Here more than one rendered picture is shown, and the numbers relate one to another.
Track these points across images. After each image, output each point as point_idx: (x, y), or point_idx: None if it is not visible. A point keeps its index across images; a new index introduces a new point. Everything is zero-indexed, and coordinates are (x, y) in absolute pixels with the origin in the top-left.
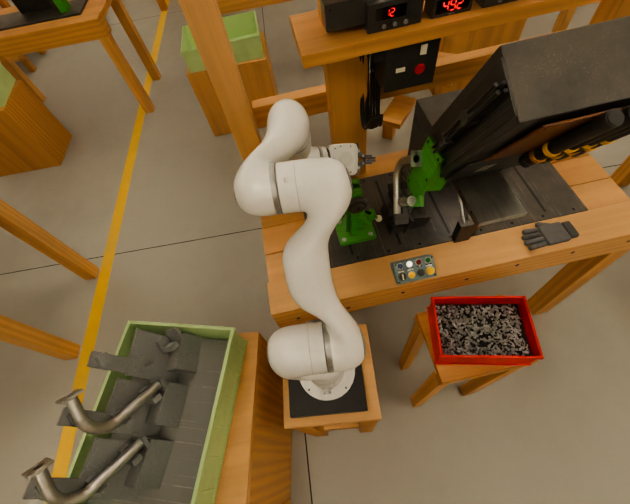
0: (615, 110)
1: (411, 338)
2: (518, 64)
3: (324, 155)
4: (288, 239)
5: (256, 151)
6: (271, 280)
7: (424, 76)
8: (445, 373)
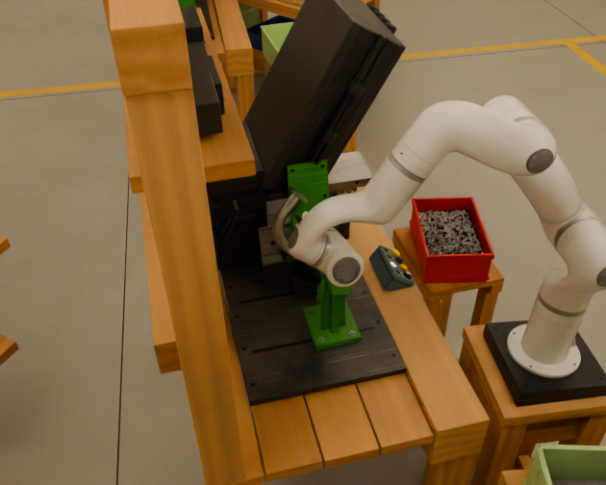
0: (387, 22)
1: None
2: (366, 25)
3: (334, 229)
4: (346, 415)
5: (512, 120)
6: (427, 432)
7: None
8: (493, 275)
